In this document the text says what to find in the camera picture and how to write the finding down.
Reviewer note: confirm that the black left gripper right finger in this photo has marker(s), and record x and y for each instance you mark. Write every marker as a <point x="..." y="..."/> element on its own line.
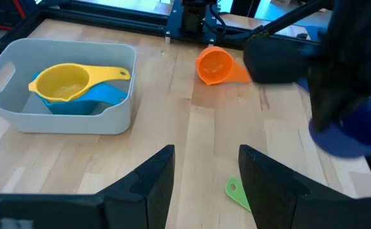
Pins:
<point x="284" y="203"/>

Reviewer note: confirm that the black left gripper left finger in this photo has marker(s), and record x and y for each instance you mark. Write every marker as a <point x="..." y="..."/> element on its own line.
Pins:
<point x="124" y="206"/>

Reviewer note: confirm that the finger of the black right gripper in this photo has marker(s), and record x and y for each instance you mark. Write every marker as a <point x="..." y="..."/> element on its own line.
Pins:
<point x="277" y="62"/>
<point x="328" y="108"/>

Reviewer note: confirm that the purple measuring cup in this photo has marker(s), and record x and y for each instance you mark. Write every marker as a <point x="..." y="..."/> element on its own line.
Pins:
<point x="347" y="143"/>

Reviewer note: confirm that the green measuring cup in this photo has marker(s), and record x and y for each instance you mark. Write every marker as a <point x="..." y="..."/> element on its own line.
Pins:
<point x="237" y="194"/>

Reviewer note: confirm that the orange measuring cup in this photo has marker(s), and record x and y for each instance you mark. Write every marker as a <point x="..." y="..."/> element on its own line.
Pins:
<point x="214" y="65"/>

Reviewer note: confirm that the teal measuring cup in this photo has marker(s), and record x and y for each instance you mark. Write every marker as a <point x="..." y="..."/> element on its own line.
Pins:
<point x="93" y="98"/>

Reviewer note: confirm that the yellow measuring cup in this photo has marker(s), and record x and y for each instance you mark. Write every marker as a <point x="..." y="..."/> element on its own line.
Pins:
<point x="64" y="82"/>

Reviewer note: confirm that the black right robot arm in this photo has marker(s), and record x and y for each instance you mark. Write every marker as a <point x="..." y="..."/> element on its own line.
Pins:
<point x="193" y="19"/>

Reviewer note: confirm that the grey plastic basket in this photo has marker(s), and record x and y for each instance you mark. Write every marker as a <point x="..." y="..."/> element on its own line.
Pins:
<point x="77" y="122"/>

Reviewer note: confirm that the red and black toolbox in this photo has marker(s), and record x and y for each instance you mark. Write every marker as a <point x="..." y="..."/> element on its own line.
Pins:
<point x="0" y="12"/>

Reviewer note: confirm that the black aluminium table frame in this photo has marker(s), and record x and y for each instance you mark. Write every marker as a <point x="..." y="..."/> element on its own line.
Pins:
<point x="109" y="23"/>

